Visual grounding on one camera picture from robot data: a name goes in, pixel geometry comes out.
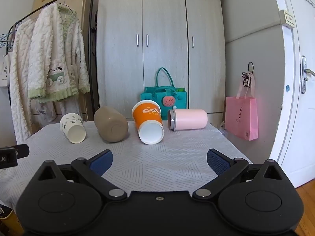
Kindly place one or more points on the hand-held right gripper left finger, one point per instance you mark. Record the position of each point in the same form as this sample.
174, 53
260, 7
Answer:
102, 162

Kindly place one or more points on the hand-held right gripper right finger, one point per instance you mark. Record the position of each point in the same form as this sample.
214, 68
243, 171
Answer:
217, 162

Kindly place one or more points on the brown cup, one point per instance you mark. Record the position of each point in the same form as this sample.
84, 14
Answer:
108, 121

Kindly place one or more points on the white leaf-print paper cup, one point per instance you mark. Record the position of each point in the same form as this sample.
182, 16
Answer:
70, 125

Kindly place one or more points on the pink tumbler cup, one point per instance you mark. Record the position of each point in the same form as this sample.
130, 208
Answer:
189, 119

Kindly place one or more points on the orange paper cup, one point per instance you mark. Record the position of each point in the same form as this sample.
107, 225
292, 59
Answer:
147, 114

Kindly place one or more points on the pink paper bag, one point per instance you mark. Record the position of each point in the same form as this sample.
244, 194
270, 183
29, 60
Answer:
241, 118

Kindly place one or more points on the white patterned tablecloth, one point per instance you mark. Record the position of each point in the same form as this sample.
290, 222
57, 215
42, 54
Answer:
160, 157

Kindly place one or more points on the yellow container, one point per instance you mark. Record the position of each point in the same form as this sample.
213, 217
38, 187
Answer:
9, 222

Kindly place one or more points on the white tote bag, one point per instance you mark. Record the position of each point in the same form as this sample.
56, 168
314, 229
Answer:
3, 73

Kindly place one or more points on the white door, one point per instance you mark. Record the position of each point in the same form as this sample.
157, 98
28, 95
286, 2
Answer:
292, 127

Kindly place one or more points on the teal felt handbag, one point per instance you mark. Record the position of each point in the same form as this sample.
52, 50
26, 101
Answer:
150, 94

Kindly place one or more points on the white fluffy robe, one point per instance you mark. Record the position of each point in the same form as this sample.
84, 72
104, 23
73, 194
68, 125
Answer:
21, 66

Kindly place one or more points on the white fluffy green-trimmed jacket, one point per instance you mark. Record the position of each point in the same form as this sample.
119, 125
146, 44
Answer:
49, 49

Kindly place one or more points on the light wood wardrobe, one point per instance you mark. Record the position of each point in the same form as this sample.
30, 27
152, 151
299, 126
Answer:
162, 17

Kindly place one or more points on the black clothes rack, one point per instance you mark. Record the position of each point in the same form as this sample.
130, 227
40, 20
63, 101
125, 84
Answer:
93, 5

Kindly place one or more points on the white door hook rack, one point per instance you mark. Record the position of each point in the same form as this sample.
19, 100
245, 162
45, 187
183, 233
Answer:
308, 1

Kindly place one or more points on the beige wall box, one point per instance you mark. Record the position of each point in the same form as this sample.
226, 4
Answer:
288, 18

